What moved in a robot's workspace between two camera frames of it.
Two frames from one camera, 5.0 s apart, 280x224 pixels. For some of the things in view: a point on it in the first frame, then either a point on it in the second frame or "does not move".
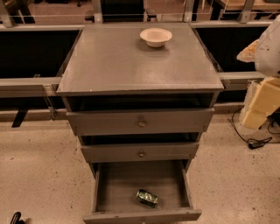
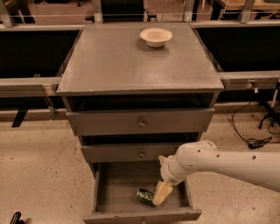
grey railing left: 29,87 does not move
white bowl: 156,37 does not move
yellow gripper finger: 248,54 to 163,160
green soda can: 147,198 does not move
